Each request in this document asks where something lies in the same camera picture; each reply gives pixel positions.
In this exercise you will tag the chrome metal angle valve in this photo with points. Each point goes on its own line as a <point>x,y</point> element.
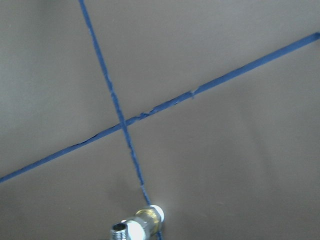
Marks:
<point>129,229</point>

